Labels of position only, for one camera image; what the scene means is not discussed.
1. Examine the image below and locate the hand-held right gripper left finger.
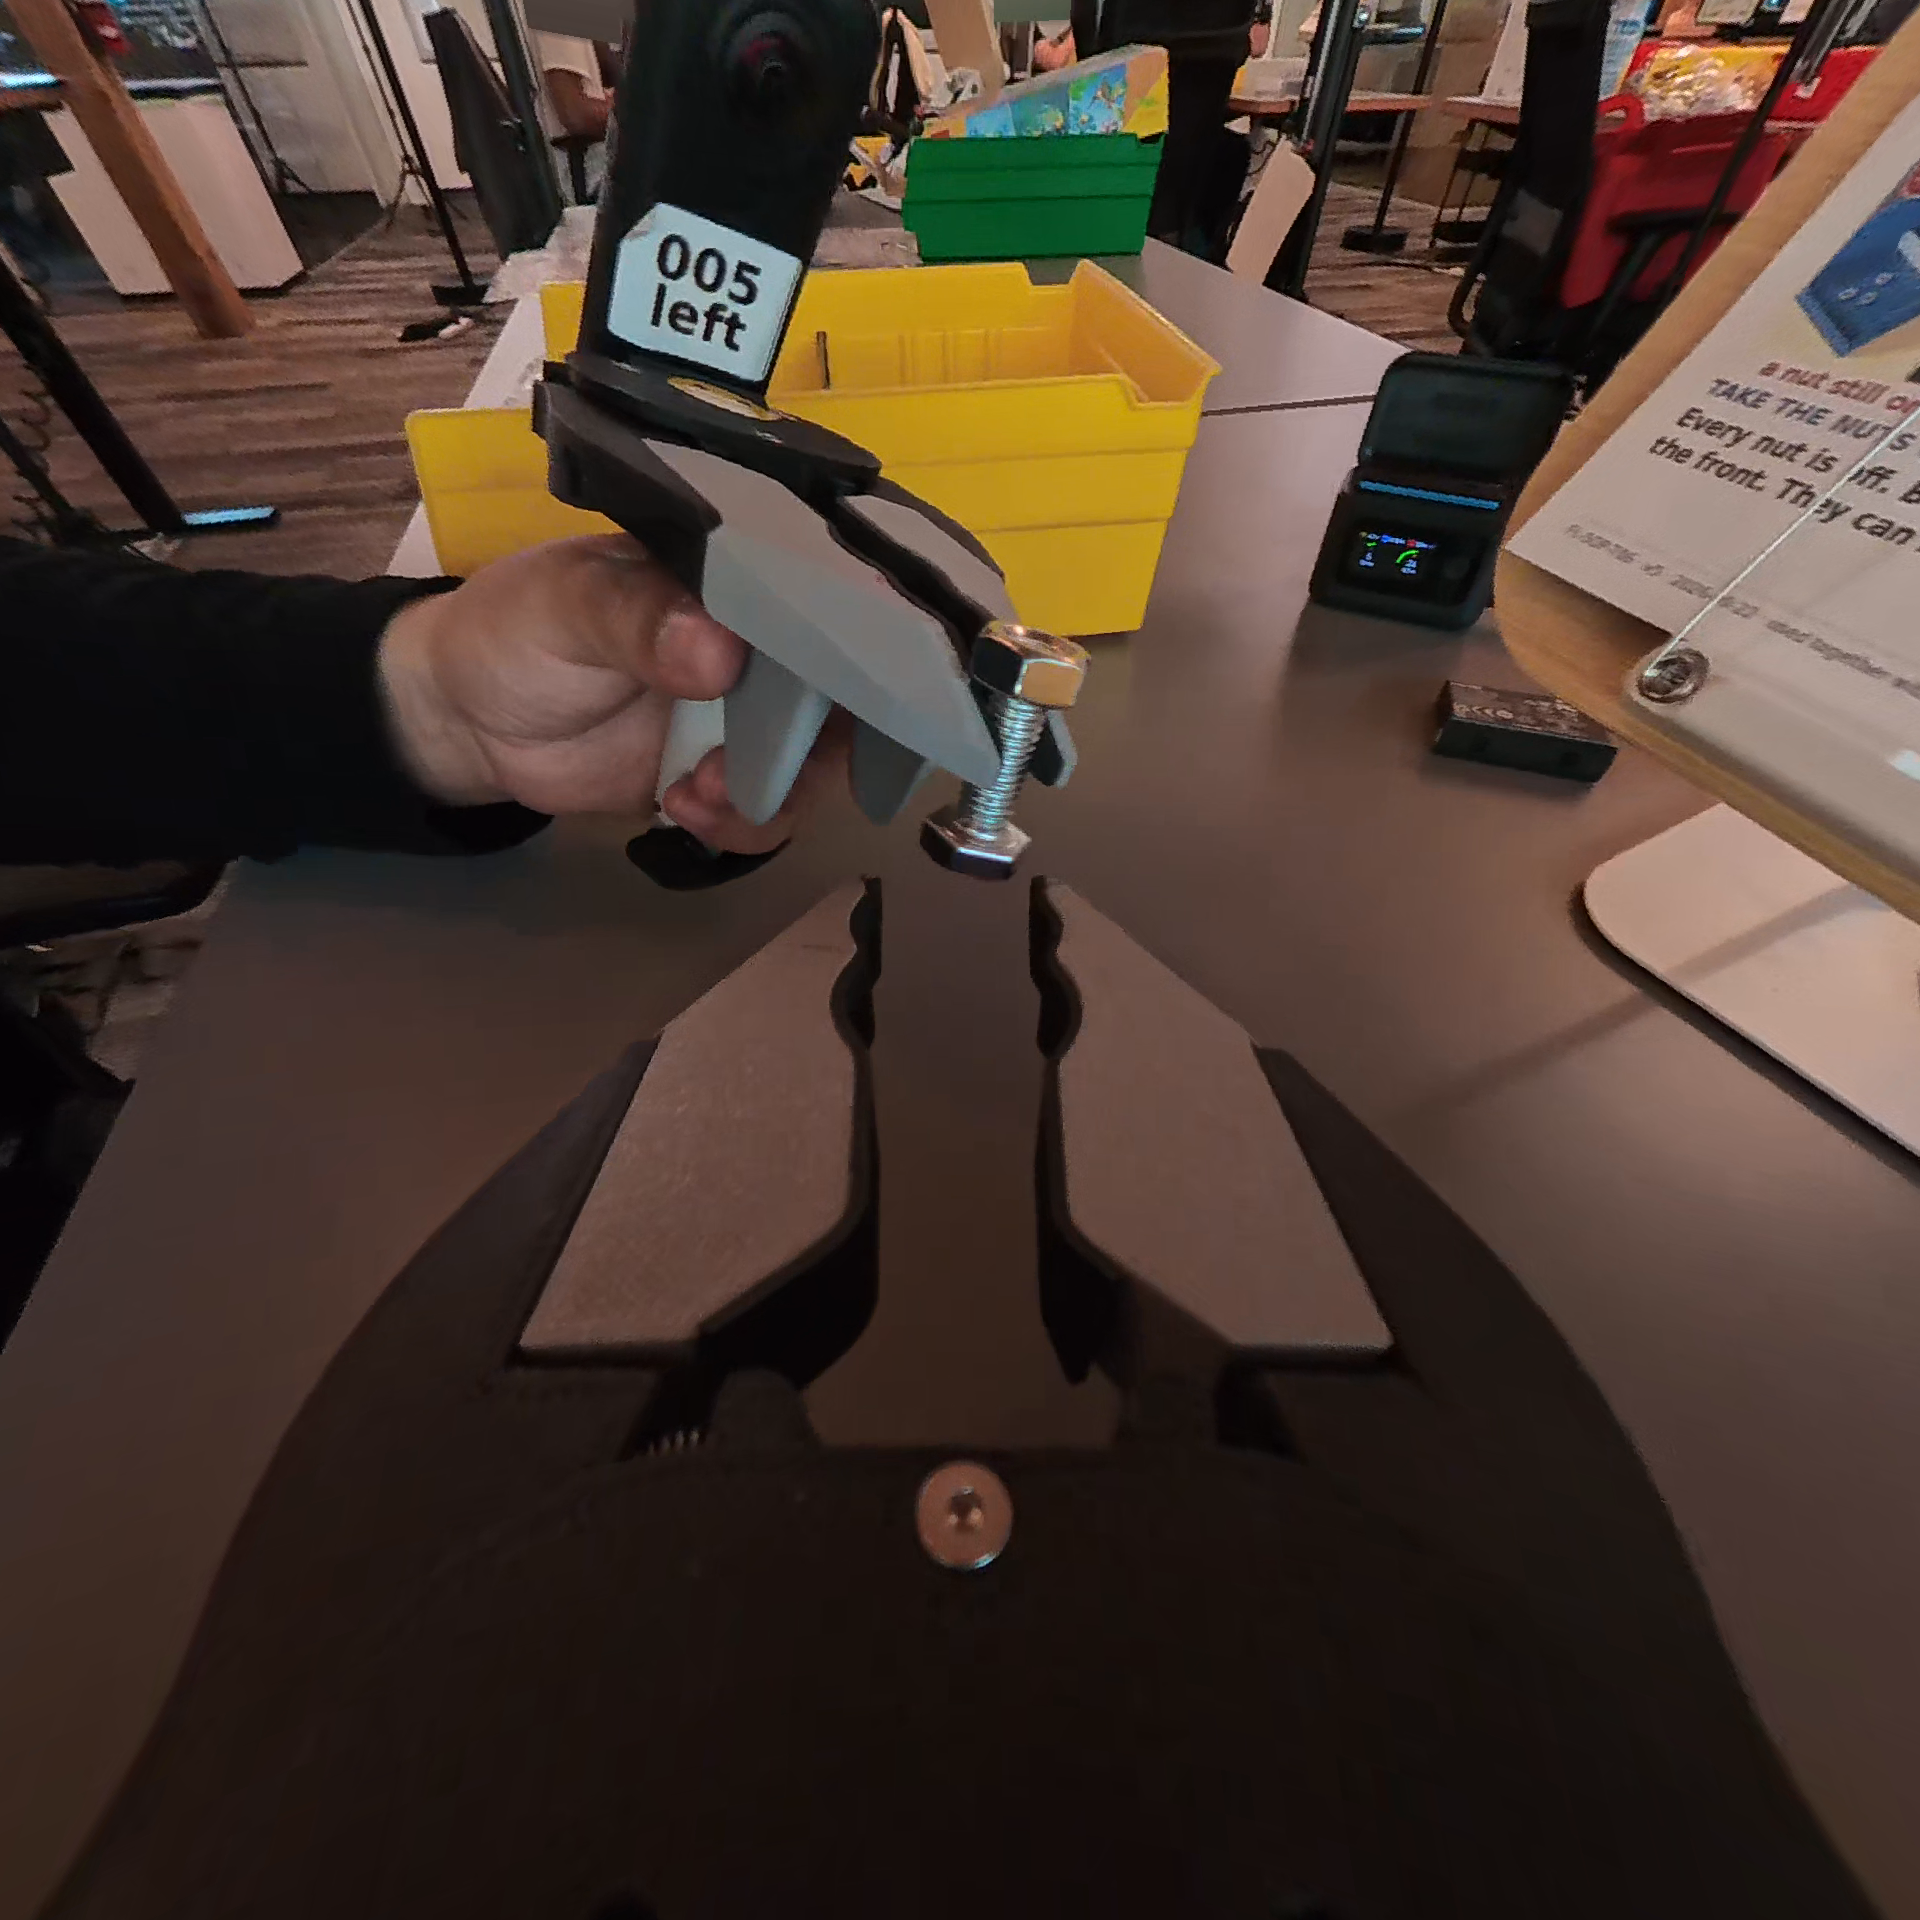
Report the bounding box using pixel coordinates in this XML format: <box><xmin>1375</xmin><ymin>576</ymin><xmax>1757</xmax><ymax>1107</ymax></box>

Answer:
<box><xmin>516</xmin><ymin>878</ymin><xmax>882</xmax><ymax>1391</ymax></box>

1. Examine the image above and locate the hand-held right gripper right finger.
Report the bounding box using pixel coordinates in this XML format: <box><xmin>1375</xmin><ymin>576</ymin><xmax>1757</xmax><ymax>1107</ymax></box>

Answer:
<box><xmin>1029</xmin><ymin>878</ymin><xmax>1400</xmax><ymax>1385</ymax></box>

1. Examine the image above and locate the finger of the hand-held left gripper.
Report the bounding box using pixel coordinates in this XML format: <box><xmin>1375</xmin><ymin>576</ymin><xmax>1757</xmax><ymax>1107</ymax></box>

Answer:
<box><xmin>831</xmin><ymin>480</ymin><xmax>1081</xmax><ymax>827</ymax></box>
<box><xmin>645</xmin><ymin>432</ymin><xmax>1004</xmax><ymax>827</ymax></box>

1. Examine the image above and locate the yellow storage bin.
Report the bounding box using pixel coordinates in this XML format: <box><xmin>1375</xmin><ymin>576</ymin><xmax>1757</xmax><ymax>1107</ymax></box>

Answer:
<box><xmin>404</xmin><ymin>264</ymin><xmax>1221</xmax><ymax>641</ymax></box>

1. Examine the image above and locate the steel hex bolt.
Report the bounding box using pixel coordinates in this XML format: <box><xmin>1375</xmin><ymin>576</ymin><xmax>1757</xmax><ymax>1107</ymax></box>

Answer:
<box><xmin>960</xmin><ymin>623</ymin><xmax>1088</xmax><ymax>835</ymax></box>

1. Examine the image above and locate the steel hex nut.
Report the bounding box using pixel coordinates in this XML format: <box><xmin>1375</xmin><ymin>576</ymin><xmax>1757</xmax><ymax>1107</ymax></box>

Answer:
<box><xmin>918</xmin><ymin>815</ymin><xmax>1037</xmax><ymax>882</ymax></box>

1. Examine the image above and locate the person's left forearm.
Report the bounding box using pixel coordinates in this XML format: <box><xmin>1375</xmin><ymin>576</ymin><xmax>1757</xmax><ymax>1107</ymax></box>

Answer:
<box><xmin>0</xmin><ymin>538</ymin><xmax>552</xmax><ymax>866</ymax></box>

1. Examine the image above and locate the person's left hand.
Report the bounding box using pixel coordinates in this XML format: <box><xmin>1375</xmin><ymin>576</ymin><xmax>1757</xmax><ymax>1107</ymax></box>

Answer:
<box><xmin>377</xmin><ymin>533</ymin><xmax>783</xmax><ymax>859</ymax></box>

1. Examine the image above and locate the green storage bin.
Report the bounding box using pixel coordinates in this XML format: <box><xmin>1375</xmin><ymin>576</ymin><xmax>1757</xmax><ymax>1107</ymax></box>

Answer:
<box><xmin>900</xmin><ymin>134</ymin><xmax>1166</xmax><ymax>265</ymax></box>

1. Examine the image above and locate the colourful printed box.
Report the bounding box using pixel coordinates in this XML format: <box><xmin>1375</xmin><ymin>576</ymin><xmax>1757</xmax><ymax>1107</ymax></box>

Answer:
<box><xmin>929</xmin><ymin>46</ymin><xmax>1173</xmax><ymax>146</ymax></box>

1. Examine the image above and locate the beige hanging tag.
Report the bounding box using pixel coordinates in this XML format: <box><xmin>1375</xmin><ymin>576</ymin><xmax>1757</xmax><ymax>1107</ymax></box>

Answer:
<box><xmin>1226</xmin><ymin>146</ymin><xmax>1320</xmax><ymax>290</ymax></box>

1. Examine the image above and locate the white cabinet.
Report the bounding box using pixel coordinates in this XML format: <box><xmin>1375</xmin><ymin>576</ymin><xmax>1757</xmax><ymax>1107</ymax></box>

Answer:
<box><xmin>46</xmin><ymin>97</ymin><xmax>305</xmax><ymax>298</ymax></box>

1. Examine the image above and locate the black charging case with screen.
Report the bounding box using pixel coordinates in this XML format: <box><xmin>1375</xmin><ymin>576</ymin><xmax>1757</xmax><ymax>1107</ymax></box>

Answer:
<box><xmin>1310</xmin><ymin>352</ymin><xmax>1574</xmax><ymax>630</ymax></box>

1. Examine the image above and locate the black table leg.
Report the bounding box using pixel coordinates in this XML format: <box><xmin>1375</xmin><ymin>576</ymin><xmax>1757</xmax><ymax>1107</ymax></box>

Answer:
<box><xmin>0</xmin><ymin>247</ymin><xmax>280</xmax><ymax>538</ymax></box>

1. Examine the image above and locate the printed instruction sheet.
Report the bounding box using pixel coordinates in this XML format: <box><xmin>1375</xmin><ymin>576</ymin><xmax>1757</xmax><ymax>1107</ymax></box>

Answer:
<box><xmin>1504</xmin><ymin>94</ymin><xmax>1920</xmax><ymax>753</ymax></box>

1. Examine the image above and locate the red cart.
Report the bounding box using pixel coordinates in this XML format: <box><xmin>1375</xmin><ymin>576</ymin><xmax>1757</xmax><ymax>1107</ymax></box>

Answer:
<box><xmin>1590</xmin><ymin>41</ymin><xmax>1884</xmax><ymax>325</ymax></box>

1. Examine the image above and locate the black camera battery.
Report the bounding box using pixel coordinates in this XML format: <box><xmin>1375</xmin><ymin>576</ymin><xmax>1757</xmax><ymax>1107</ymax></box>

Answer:
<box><xmin>1431</xmin><ymin>680</ymin><xmax>1622</xmax><ymax>785</ymax></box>

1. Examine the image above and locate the wooden post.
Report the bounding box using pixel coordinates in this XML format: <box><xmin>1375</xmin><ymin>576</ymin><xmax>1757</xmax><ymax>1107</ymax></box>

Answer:
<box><xmin>41</xmin><ymin>0</ymin><xmax>256</xmax><ymax>338</ymax></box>

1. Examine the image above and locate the metal wire page holder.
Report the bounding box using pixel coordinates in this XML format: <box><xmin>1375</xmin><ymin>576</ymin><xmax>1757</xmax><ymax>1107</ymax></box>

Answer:
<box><xmin>1634</xmin><ymin>421</ymin><xmax>1920</xmax><ymax>706</ymax></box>

